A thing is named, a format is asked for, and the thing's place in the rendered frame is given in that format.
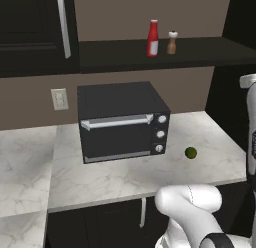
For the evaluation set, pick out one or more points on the green lime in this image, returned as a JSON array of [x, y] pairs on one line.
[[190, 153]]

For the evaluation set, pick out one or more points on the black upper cabinet door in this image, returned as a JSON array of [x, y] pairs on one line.
[[30, 32]]

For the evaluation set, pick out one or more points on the black open cabinet shelf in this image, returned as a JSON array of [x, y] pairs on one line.
[[126, 55]]

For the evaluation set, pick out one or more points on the black toaster oven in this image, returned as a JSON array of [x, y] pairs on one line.
[[113, 98]]

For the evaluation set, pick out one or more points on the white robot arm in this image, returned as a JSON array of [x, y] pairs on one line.
[[186, 205]]

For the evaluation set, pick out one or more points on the white toaster oven knob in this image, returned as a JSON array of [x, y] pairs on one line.
[[160, 134], [159, 148], [162, 119]]

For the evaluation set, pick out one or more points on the white wall outlet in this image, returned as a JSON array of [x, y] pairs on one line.
[[59, 99]]

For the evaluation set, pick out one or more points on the red ketchup bottle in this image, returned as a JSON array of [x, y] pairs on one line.
[[153, 38]]

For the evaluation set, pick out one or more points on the black cabinet door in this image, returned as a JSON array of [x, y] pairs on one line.
[[100, 225], [30, 32]]

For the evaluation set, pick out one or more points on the black tall side cabinet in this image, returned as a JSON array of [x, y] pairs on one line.
[[233, 52]]

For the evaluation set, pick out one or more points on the brown pepper shaker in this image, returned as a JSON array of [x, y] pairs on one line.
[[172, 44]]

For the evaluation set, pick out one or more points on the black lower cabinet door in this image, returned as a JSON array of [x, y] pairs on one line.
[[100, 225]]

